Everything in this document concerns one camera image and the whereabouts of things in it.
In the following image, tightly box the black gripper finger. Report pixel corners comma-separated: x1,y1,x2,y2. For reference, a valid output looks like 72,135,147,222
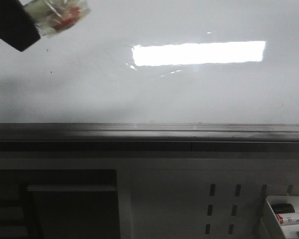
0,0,41,52

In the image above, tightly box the white whiteboard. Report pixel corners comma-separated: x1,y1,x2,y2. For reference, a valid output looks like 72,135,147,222
0,0,299,151

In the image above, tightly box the white marker tray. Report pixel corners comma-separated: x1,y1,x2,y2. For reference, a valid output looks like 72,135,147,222
259,196,299,239

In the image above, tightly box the white pegboard panel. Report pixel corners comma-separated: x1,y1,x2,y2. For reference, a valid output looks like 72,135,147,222
0,151,299,239

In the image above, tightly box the white taped whiteboard marker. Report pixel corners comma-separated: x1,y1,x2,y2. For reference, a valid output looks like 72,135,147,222
23,0,91,36

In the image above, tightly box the red capped marker in tray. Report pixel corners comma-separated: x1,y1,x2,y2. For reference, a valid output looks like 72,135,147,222
276,212,299,226

